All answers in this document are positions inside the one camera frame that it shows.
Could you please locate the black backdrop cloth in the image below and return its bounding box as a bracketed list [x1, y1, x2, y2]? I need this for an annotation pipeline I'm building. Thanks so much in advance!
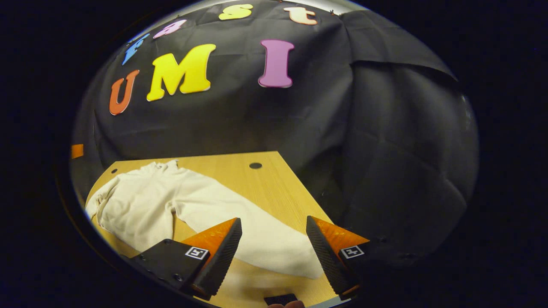
[71, 0, 480, 274]

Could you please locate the cream sweatshirt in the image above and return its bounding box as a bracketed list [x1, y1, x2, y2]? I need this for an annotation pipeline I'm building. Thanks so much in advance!
[85, 160, 325, 279]

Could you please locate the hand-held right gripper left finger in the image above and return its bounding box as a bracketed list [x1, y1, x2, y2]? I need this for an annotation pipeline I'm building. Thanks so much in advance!
[131, 217, 243, 301]

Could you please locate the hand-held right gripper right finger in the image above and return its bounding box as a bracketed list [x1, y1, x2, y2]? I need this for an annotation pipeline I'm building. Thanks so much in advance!
[306, 216, 418, 300]

